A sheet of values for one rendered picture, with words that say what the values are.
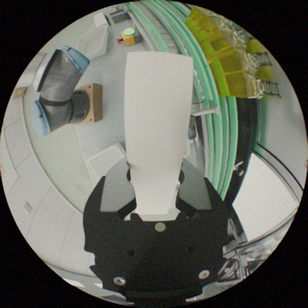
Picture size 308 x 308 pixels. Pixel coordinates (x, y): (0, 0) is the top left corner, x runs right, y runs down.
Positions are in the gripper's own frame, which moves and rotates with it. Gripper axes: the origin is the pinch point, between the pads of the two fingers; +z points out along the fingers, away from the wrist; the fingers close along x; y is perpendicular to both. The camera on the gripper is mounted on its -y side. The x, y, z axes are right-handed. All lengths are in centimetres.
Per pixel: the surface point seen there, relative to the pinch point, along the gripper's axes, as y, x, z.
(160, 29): -39.7, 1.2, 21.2
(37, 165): 96, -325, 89
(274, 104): -16.2, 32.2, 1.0
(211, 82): -15.1, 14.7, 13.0
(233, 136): -0.3, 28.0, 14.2
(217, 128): -2.2, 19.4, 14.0
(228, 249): 67, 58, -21
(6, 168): 36, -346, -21
